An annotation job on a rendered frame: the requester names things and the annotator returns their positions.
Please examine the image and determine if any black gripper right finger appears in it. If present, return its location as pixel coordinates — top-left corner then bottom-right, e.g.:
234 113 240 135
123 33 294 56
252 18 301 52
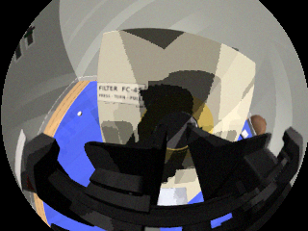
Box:
186 123 272 201

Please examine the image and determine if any cream service panel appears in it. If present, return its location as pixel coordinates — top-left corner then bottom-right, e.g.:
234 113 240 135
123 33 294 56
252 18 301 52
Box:
96 27 255 201

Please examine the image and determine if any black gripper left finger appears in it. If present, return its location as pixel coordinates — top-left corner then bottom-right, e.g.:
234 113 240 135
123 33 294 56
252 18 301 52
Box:
84 123 167 205

